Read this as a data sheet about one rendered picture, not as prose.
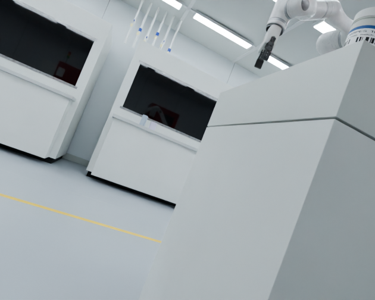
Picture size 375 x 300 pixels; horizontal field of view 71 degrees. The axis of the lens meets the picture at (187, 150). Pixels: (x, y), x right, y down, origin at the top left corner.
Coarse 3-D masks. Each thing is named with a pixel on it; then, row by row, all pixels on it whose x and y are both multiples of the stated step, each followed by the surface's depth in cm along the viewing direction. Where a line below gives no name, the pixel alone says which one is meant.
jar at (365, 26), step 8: (368, 8) 51; (360, 16) 51; (368, 16) 50; (352, 24) 54; (360, 24) 51; (368, 24) 50; (352, 32) 52; (360, 32) 50; (368, 32) 49; (352, 40) 51; (360, 40) 50; (368, 40) 49
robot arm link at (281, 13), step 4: (280, 0) 113; (284, 0) 111; (288, 0) 110; (276, 4) 114; (280, 4) 112; (284, 4) 110; (276, 8) 113; (280, 8) 111; (284, 8) 110; (272, 12) 114; (276, 12) 112; (280, 12) 111; (284, 12) 111; (272, 16) 113; (276, 16) 112; (280, 16) 111; (284, 16) 111; (288, 16) 111; (284, 20) 111; (288, 20) 113
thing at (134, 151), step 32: (160, 64) 370; (128, 96) 361; (160, 96) 373; (192, 96) 386; (128, 128) 342; (160, 128) 376; (192, 128) 389; (96, 160) 334; (128, 160) 344; (160, 160) 356; (192, 160) 369; (160, 192) 359
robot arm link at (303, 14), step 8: (296, 0) 105; (304, 0) 105; (312, 0) 108; (320, 0) 123; (288, 8) 109; (296, 8) 106; (304, 8) 106; (312, 8) 109; (320, 8) 122; (296, 16) 110; (304, 16) 120; (312, 16) 115; (320, 16) 125
